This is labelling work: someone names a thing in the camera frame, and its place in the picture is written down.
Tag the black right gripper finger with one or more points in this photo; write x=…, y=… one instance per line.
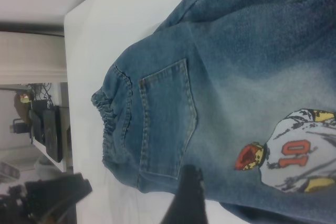
x=189, y=203

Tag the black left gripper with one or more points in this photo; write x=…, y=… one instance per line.
x=60, y=188

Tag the blue denim jeans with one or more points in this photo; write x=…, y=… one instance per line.
x=223, y=77

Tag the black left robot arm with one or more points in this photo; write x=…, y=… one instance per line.
x=26, y=213

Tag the large black flat device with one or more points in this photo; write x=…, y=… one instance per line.
x=52, y=134

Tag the small black flat device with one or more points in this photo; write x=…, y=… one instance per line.
x=35, y=127

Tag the small black box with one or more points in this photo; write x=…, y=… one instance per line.
x=19, y=127

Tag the brown rounded object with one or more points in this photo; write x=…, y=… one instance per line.
x=21, y=108

